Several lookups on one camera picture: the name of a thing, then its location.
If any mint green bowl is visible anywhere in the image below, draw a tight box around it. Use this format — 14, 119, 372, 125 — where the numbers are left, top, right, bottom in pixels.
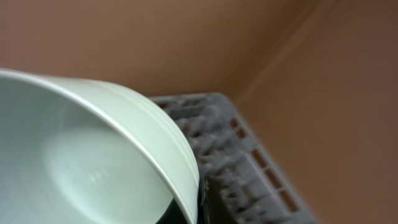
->
1, 70, 199, 223

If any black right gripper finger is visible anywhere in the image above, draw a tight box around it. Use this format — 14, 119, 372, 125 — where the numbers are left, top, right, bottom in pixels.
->
156, 179, 210, 224

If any grey dishwasher rack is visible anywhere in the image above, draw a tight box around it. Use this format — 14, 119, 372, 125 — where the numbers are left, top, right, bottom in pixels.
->
151, 93, 319, 224

